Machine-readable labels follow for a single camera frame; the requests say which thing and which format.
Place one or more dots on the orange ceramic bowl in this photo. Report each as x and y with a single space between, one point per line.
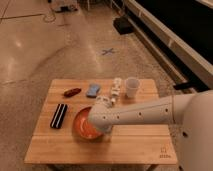
82 127

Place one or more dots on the grey equipment on floor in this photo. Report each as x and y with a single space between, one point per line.
64 5

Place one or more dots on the white plastic bottle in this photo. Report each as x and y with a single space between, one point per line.
115 89

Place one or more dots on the black bag on floor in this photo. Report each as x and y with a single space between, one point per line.
122 25

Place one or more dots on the wooden folding table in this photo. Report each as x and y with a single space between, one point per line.
139 144

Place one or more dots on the blue sponge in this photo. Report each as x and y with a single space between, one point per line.
93 90

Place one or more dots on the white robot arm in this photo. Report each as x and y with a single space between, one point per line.
193 111

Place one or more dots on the dark red sausage toy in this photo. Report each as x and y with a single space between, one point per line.
72 92

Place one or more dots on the black striped eyeglass case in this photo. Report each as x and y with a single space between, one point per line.
58 116

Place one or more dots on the translucent plastic cup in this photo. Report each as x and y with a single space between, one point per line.
131 86

